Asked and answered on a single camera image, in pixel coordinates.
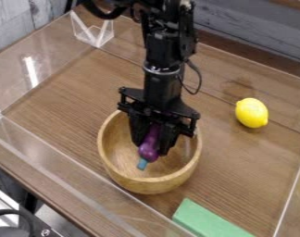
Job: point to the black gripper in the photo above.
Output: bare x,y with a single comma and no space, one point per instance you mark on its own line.
156,104

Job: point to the purple toy eggplant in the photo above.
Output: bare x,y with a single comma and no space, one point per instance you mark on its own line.
147,150

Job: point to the brown wooden bowl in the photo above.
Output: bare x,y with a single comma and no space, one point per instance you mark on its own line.
162,175

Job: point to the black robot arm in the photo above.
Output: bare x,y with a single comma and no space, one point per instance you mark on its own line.
167,31

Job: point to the yellow toy lemon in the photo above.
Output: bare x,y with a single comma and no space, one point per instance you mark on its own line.
251,113

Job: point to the green foam block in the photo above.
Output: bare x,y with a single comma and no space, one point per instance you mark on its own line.
203,223

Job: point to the clear acrylic corner bracket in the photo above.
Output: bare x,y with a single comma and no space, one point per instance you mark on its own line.
95,36

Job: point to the clear acrylic front wall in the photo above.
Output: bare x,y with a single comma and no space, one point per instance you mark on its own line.
95,205

